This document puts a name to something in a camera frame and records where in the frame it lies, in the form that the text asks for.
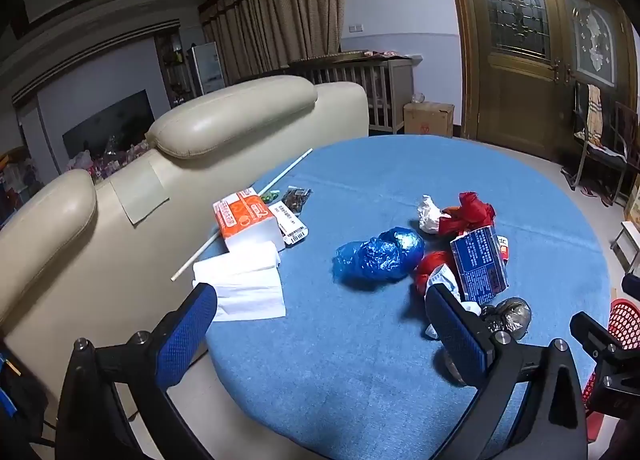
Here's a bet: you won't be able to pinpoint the red plastic mesh basket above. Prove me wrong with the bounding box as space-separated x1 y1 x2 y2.
582 297 640 443

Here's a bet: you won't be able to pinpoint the striped beige towel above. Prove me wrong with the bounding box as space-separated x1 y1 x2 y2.
585 84 603 146

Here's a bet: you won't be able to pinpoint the black plastic bag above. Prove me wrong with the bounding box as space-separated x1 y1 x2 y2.
425 297 532 386

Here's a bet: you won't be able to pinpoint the blue tablecloth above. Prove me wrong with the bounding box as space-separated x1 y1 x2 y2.
205 134 613 460

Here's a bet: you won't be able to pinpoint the beige striped curtains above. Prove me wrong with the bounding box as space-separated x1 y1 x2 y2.
199 0 347 86

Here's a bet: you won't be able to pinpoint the person's right forearm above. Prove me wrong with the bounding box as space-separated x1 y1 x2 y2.
600 420 640 460

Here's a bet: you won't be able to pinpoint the thin white rod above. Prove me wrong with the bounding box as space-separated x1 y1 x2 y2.
171 147 313 282

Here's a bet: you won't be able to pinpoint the dark display shelf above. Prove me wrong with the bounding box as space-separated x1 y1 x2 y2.
155 30 193 108

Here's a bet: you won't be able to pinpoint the grey wooden crib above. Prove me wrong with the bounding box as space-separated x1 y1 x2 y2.
289 53 415 135

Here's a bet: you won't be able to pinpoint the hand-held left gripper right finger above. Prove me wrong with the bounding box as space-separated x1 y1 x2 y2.
425 284 588 460

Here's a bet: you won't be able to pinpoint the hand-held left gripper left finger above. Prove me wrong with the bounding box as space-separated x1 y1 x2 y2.
57 283 218 460

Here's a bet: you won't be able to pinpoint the cream leather sofa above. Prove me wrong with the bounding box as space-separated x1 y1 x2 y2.
0 74 370 421

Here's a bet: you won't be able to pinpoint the black flat television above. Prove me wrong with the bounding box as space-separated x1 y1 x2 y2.
62 89 156 157

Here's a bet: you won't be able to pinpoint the dark wooden chair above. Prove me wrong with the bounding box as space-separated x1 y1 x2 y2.
612 101 640 171

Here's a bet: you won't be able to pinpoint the dark snack packet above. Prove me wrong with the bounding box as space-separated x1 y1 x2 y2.
280 186 313 216

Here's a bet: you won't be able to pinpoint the beige tape patch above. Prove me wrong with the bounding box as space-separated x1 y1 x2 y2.
110 157 170 226

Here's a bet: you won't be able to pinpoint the pair of slippers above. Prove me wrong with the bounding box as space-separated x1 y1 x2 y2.
582 185 616 206

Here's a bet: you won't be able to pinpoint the white standing air conditioner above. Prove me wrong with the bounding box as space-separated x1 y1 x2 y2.
187 42 226 96

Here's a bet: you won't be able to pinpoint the white loose tissues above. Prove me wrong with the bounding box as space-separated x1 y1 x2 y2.
192 240 287 323

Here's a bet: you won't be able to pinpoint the white wooden stool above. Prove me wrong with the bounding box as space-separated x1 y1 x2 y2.
610 221 640 273

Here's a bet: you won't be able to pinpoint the white barcode box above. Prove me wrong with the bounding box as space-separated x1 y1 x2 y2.
269 203 308 246

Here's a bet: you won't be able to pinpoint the wooden double door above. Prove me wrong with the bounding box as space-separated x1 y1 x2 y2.
442 0 640 163

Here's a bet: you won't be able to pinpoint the blue plastic bag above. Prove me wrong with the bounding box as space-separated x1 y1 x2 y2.
334 227 426 286

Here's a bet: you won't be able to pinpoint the blue printed box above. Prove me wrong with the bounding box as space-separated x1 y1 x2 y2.
450 226 510 306

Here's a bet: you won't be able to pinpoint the orange white tissue pack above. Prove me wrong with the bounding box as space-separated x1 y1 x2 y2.
212 187 281 253

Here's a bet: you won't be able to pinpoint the red plastic bag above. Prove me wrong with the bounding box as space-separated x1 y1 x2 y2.
437 191 497 238
412 250 458 298

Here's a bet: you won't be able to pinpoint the brown cardboard box red mark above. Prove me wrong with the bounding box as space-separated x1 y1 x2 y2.
403 101 456 137

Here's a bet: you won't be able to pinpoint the cream sofa headrest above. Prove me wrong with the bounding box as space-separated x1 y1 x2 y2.
145 75 319 160
0 169 98 326

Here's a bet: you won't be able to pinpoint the white paper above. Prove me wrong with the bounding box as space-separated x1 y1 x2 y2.
427 264 481 313
417 194 451 235

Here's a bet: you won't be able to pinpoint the black metal chair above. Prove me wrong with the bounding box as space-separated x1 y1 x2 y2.
562 82 633 206

